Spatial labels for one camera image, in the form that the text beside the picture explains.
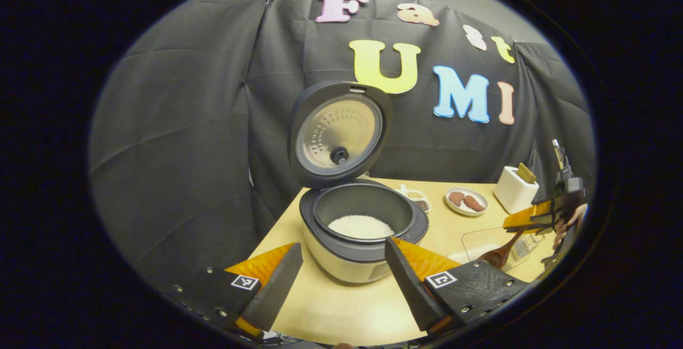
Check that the small clear basket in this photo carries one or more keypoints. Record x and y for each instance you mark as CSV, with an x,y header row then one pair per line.
x,y
528,245

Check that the white chopstick holder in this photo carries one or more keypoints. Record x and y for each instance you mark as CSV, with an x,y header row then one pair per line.
x,y
513,194

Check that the white rice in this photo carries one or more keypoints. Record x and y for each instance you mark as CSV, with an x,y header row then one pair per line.
x,y
360,227
463,256

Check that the brown meat piece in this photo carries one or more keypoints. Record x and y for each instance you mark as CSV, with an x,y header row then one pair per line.
x,y
456,198
474,203

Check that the white divided bean dish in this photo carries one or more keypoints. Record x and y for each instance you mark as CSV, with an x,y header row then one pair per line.
x,y
417,198

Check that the wooden utensil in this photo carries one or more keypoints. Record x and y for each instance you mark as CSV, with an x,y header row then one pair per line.
x,y
526,173

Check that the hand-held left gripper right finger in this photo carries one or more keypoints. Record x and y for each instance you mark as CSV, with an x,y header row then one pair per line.
x,y
411,290

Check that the white round plate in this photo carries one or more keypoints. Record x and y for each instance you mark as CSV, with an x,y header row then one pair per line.
x,y
453,209

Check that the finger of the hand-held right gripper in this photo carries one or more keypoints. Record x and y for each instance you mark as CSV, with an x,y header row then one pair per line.
x,y
525,218

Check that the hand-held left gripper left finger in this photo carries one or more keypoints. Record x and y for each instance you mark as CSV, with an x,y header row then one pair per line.
x,y
277,293

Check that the black backdrop cloth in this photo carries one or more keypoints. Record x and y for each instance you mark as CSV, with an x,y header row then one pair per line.
x,y
176,141

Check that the grey rice cooker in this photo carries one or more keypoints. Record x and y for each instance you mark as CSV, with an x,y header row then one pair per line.
x,y
341,263

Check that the brown wooden spoon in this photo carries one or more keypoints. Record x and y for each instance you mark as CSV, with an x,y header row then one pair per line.
x,y
496,255

